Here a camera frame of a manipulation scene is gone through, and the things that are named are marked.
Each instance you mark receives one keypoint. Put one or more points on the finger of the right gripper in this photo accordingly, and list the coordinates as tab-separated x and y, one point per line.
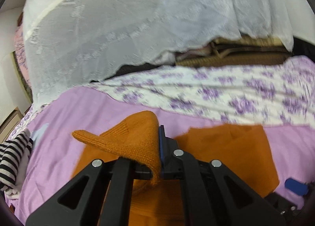
298	188

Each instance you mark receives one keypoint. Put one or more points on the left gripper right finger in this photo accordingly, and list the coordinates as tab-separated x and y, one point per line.
212	194

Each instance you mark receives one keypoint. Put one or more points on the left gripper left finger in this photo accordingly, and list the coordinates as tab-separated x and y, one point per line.
83	191

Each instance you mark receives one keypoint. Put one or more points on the orange knitted cat sweater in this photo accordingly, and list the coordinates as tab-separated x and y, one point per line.
155	201

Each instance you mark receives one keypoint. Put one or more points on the purple bed sheet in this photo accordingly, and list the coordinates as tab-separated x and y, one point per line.
54	160

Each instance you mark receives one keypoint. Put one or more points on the light blue small garment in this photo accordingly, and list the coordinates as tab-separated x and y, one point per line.
37	135

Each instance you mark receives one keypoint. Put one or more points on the black white striped garment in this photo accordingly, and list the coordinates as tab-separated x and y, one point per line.
15	155

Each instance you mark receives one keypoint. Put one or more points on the floral purple white quilt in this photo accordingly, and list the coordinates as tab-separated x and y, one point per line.
245	95

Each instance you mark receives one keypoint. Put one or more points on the wooden furniture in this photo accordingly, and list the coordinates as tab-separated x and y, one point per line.
10	123

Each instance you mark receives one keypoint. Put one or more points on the brown folded blanket stack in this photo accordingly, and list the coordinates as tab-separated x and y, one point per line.
245	51

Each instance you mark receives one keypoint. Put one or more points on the white lace cover cloth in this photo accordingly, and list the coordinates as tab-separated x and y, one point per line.
73	42

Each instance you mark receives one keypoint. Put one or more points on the pink floral fabric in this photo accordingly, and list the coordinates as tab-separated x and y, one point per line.
21	55

